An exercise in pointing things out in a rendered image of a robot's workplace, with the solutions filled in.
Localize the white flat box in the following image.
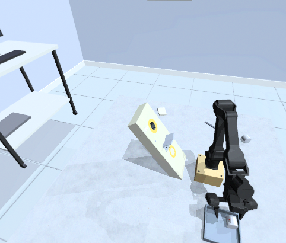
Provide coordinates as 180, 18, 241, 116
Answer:
157, 107, 167, 116

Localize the grey cylinder with two slots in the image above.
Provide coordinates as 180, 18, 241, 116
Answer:
225, 215, 238, 229

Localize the light blue rectangular tray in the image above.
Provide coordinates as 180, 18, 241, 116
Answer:
203, 204, 242, 243

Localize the small white cylinder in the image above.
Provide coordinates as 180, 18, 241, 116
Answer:
241, 134, 251, 143

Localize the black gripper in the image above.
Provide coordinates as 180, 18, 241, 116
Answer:
205, 183, 258, 220

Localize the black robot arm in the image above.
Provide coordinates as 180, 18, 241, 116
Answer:
205, 100, 254, 214

